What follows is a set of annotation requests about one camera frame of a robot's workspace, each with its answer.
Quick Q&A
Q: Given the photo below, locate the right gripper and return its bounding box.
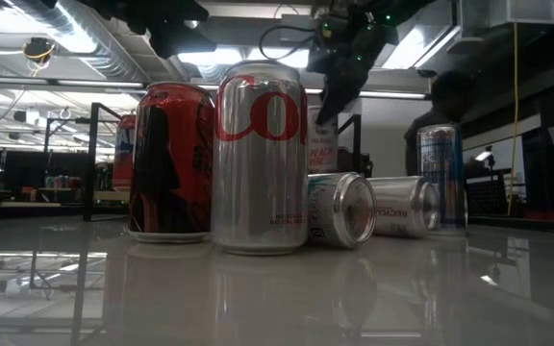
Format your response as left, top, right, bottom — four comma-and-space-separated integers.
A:
308, 7, 398, 127

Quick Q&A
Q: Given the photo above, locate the white Celsius can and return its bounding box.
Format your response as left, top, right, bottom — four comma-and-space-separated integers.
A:
307, 171, 378, 250
307, 104, 340, 175

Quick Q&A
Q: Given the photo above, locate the red Coke Zero can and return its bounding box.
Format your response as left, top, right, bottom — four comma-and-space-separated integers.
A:
126, 80, 215, 244

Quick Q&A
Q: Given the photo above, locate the red Fanta can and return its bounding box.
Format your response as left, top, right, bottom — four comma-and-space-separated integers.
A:
112, 113, 138, 192

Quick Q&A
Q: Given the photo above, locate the ceiling light strip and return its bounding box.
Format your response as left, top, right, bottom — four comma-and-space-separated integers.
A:
5, 78, 146, 88
305, 87, 427, 101

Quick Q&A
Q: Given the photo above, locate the person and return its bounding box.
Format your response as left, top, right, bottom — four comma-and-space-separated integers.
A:
403, 70, 475, 177

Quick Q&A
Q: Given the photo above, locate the silver Diet Coke can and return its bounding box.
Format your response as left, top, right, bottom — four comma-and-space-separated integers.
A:
211, 60, 310, 256
366, 175, 441, 240

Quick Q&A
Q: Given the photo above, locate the blue silver Red Bull can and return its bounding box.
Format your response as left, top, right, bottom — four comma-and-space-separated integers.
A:
415, 123, 469, 236

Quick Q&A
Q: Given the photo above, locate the background workbench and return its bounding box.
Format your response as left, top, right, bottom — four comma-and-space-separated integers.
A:
0, 143, 132, 217

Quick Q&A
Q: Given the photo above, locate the silver ventilation duct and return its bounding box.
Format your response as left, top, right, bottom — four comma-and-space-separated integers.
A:
10, 0, 151, 84

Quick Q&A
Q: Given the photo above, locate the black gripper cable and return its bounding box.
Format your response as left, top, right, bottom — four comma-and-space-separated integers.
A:
257, 24, 319, 62

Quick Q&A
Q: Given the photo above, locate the ceiling cable reel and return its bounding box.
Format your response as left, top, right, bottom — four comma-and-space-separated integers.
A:
21, 37, 57, 78

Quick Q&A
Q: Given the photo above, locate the wooden shelf with black frame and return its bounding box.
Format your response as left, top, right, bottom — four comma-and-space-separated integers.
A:
41, 101, 373, 223

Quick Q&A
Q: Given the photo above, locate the yellow hanging cable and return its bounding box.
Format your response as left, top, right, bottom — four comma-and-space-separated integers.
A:
506, 21, 520, 217

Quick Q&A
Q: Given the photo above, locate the black wire rack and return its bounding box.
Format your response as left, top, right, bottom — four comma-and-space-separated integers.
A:
466, 143, 509, 217

